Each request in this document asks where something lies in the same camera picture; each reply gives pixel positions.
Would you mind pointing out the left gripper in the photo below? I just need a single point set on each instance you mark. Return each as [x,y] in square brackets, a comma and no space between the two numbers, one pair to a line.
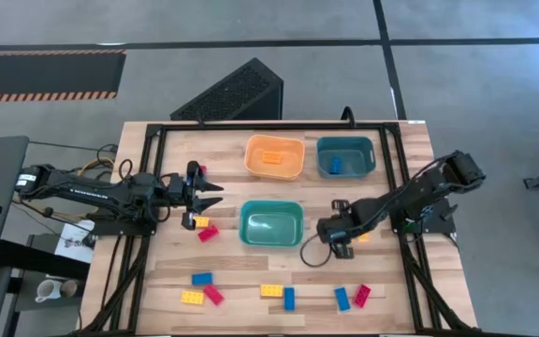
[178,192]

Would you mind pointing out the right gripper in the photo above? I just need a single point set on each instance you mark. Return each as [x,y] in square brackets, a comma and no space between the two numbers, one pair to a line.
[339,229]

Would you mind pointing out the yellow toy block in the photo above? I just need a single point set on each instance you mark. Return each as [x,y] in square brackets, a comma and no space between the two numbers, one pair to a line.
[272,290]
[192,297]
[364,238]
[272,157]
[201,222]

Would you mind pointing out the blue toy block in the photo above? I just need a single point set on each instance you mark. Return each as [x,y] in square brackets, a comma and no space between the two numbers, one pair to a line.
[336,165]
[342,299]
[201,278]
[289,298]

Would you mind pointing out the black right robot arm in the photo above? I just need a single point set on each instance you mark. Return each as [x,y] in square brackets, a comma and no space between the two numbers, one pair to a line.
[405,192]

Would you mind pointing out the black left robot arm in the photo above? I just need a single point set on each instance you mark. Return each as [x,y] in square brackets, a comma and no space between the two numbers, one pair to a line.
[91,192]

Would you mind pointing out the red toy block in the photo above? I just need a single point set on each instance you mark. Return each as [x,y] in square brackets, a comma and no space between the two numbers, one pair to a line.
[203,169]
[362,296]
[208,233]
[214,295]

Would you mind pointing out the green plastic bin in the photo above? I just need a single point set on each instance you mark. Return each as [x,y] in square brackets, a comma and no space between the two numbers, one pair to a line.
[272,224]

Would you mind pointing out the grey-blue plastic bin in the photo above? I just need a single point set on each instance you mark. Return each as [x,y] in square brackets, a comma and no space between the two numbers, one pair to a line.
[358,164]

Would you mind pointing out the yellow plastic bin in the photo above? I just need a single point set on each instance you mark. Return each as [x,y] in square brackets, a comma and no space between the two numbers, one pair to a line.
[274,171]

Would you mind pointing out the black mesh computer case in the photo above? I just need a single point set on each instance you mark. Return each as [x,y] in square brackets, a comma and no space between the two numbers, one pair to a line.
[232,93]

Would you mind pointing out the black curved hook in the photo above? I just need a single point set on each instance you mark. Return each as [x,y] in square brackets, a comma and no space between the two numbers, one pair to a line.
[343,116]

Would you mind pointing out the white paper sheet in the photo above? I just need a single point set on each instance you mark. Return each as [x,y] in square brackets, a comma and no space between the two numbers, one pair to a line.
[75,243]

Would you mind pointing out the brown cup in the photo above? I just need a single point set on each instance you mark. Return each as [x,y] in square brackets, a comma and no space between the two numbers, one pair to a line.
[69,288]

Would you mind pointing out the white mug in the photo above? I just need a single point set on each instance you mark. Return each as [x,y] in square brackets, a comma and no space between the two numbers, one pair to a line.
[47,289]

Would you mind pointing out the black hazard-striped floor mat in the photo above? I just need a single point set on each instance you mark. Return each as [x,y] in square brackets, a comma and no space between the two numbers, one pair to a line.
[40,75]

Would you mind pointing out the dark grey desk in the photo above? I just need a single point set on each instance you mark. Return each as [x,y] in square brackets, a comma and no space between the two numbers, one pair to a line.
[3,164]

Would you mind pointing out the grey side table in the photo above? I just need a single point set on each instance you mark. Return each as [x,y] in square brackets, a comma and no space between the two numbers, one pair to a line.
[26,299]

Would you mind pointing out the black aluminium table frame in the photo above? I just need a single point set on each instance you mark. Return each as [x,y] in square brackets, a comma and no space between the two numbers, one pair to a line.
[274,127]

